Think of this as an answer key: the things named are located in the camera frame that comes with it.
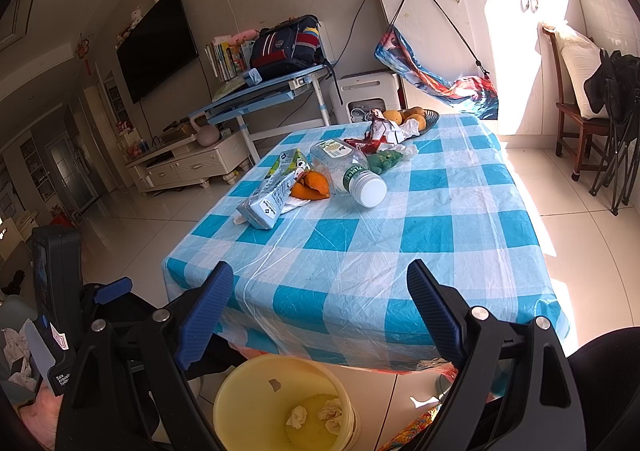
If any person's black trouser leg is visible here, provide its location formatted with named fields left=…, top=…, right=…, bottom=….
left=565, top=328, right=640, bottom=451

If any wooden chair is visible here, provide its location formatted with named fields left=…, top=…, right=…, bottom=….
left=541, top=24, right=613, bottom=182

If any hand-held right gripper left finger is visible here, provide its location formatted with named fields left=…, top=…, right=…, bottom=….
left=55, top=261, right=235, bottom=451

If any green packet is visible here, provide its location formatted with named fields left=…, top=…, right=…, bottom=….
left=367, top=146, right=403, bottom=175

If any row of books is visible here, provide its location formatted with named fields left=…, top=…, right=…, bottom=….
left=204, top=34, right=258, bottom=83

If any black folding chair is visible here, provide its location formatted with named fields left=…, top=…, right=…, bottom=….
left=582, top=48, right=640, bottom=216

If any dark fruit bowl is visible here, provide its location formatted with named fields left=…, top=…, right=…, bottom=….
left=372, top=108, right=441, bottom=134

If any white side table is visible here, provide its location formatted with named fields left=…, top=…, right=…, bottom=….
left=0, top=211, right=41, bottom=262

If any pink kettlebell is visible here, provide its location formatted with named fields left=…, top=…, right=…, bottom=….
left=190, top=114, right=221, bottom=148

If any group of small plush toys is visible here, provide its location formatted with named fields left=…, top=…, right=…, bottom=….
left=116, top=6, right=146, bottom=44

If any person's left hand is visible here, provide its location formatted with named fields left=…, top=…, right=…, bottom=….
left=17, top=388, right=63, bottom=442

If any red white snack wrapper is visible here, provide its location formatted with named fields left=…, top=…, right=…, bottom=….
left=345, top=111, right=423, bottom=154

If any clear plastic bottle white cap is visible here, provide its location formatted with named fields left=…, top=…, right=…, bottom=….
left=309, top=138, right=388, bottom=208

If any blue white checkered tablecloth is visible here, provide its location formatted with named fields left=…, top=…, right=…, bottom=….
left=162, top=112, right=571, bottom=372

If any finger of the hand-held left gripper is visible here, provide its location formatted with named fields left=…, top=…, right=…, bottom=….
left=80, top=277, right=151, bottom=327

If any blue study desk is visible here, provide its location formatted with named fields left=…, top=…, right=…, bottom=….
left=192, top=64, right=337, bottom=164

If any dark blue striped backpack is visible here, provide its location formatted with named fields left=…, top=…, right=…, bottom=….
left=249, top=14, right=335, bottom=81

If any colourful patterned cloth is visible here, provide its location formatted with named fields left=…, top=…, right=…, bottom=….
left=377, top=403, right=443, bottom=451

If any white television cabinet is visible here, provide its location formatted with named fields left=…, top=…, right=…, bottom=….
left=125, top=131, right=251, bottom=195

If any orange peel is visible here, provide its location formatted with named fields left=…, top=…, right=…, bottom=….
left=291, top=170, right=332, bottom=200

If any black flat television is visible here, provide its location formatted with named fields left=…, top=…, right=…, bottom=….
left=116, top=0, right=199, bottom=105

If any white air purifier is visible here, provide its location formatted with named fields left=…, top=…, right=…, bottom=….
left=336, top=72, right=401, bottom=124

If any colourful hanging bag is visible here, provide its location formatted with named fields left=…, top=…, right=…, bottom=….
left=375, top=0, right=501, bottom=121

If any black power cable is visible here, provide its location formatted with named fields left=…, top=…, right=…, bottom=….
left=332, top=0, right=373, bottom=67

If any green white milk carton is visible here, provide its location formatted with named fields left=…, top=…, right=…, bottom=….
left=236, top=148, right=307, bottom=230

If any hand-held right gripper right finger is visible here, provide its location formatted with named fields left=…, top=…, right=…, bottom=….
left=406, top=259, right=588, bottom=451

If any white pillow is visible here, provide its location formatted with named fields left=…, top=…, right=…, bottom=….
left=555, top=26, right=608, bottom=121

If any yellow plastic bucket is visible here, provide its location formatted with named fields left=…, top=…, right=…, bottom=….
left=213, top=355, right=361, bottom=451

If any red wall ornament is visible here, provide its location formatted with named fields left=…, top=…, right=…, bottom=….
left=75, top=34, right=96, bottom=77

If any crumpled white paper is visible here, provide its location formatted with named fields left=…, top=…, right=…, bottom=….
left=2, top=328, right=38, bottom=389

